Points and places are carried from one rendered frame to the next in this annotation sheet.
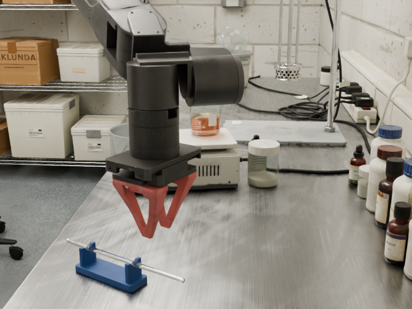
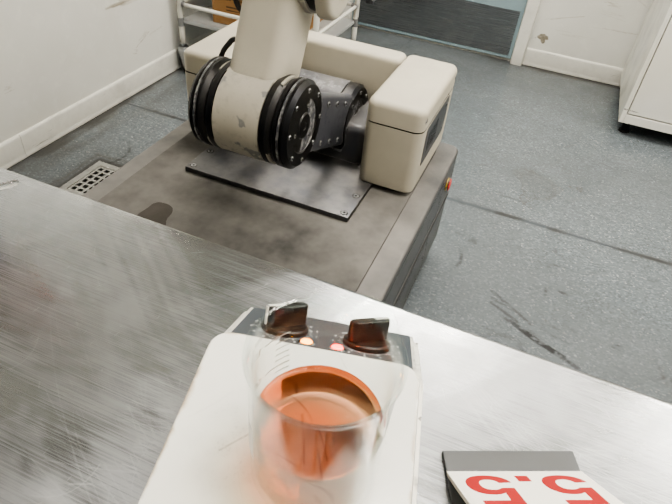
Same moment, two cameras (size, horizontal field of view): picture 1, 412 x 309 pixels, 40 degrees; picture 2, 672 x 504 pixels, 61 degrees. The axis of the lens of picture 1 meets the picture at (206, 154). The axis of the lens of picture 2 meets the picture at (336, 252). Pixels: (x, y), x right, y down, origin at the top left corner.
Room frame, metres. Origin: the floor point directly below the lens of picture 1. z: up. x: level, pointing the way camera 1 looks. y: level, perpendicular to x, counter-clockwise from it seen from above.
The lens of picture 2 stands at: (1.09, -0.13, 1.09)
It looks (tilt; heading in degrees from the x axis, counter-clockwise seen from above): 40 degrees down; 104
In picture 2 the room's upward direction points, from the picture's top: 6 degrees clockwise
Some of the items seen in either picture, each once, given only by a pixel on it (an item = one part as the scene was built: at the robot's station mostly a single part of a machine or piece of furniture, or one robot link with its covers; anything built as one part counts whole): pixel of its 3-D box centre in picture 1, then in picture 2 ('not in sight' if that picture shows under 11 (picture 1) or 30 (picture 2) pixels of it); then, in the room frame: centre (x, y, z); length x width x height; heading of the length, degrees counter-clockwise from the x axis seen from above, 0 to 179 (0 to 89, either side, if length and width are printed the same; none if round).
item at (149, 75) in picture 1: (158, 84); not in sight; (0.62, 0.05, 1.01); 0.07 x 0.06 x 0.07; 108
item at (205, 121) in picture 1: (203, 114); (323, 411); (1.06, 0.00, 0.88); 0.07 x 0.06 x 0.08; 70
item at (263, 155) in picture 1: (263, 163); not in sight; (1.02, -0.11, 0.79); 0.06 x 0.06 x 0.08
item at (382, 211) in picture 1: (392, 192); not in sight; (0.83, -0.29, 0.80); 0.04 x 0.04 x 0.11
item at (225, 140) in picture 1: (201, 138); (293, 444); (1.04, 0.01, 0.83); 0.12 x 0.12 x 0.01; 8
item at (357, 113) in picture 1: (354, 100); not in sight; (1.68, -0.45, 0.77); 0.40 x 0.06 x 0.04; 175
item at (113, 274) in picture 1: (110, 265); not in sight; (0.67, 0.13, 0.77); 0.10 x 0.03 x 0.04; 57
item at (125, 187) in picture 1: (153, 197); not in sight; (0.62, 0.06, 0.88); 0.07 x 0.07 x 0.09; 56
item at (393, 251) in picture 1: (399, 232); not in sight; (0.71, -0.27, 0.79); 0.03 x 0.03 x 0.08
